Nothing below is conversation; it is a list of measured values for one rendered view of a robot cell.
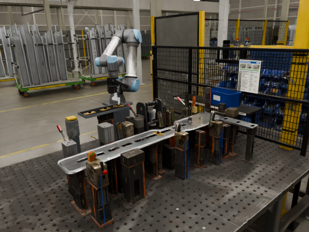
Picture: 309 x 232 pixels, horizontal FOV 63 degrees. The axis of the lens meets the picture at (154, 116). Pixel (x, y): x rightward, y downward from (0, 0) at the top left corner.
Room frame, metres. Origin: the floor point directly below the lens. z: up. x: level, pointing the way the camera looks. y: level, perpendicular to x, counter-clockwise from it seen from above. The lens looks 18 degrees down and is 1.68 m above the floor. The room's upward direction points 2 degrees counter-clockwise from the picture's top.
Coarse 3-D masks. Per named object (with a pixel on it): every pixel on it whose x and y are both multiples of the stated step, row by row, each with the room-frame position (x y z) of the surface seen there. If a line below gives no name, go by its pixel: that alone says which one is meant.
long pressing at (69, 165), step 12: (180, 120) 1.96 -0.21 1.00; (192, 120) 1.95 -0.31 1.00; (204, 120) 1.94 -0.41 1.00; (144, 132) 1.70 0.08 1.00; (168, 132) 1.70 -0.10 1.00; (108, 144) 1.51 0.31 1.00; (120, 144) 1.51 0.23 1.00; (132, 144) 1.50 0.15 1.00; (144, 144) 1.50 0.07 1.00; (72, 156) 1.35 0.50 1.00; (84, 156) 1.35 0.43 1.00; (108, 156) 1.34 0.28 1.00; (72, 168) 1.21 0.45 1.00; (84, 168) 1.21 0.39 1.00
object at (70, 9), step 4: (72, 0) 12.69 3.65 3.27; (68, 4) 13.06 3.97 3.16; (68, 8) 13.10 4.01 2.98; (72, 8) 12.87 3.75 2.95; (68, 12) 13.15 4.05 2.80; (72, 12) 13.03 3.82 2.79; (72, 16) 13.12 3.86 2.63; (72, 20) 13.11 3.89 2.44; (72, 24) 13.10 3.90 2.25; (72, 28) 13.09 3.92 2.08; (72, 32) 13.07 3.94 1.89; (72, 36) 13.05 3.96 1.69; (72, 40) 13.08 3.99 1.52; (72, 44) 13.13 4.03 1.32; (76, 48) 13.14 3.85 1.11; (76, 60) 13.09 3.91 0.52; (76, 64) 13.08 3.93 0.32; (76, 68) 13.06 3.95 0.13
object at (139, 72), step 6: (132, 0) 8.84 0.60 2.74; (138, 0) 8.85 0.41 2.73; (132, 6) 8.84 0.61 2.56; (138, 6) 8.84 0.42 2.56; (138, 12) 8.84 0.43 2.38; (138, 18) 8.83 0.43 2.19; (138, 24) 8.83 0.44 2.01; (138, 48) 8.80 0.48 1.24; (138, 54) 8.79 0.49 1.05; (138, 60) 8.78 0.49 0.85; (138, 66) 8.78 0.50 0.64; (138, 72) 8.77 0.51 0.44; (138, 78) 8.77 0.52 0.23; (144, 84) 8.80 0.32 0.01
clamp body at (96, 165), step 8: (96, 160) 1.18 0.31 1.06; (88, 168) 1.15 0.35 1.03; (96, 168) 1.10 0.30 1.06; (104, 168) 1.13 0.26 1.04; (88, 176) 1.16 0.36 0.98; (96, 176) 1.10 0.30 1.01; (104, 176) 1.14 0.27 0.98; (96, 184) 1.10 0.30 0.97; (104, 184) 1.12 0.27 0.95; (96, 192) 1.15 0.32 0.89; (104, 192) 1.14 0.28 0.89; (96, 200) 1.13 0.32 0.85; (104, 200) 1.13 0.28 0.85; (96, 208) 1.12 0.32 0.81; (104, 208) 1.12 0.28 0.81; (96, 216) 1.13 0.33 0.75; (104, 216) 1.10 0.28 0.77; (104, 224) 1.11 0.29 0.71
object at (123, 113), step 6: (108, 102) 2.22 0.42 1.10; (126, 102) 2.21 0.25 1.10; (132, 102) 2.20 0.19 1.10; (114, 114) 2.11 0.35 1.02; (120, 114) 2.12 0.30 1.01; (126, 114) 2.16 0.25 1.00; (114, 120) 2.11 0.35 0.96; (120, 120) 2.12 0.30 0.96; (114, 126) 2.11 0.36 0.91; (114, 132) 2.11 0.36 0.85
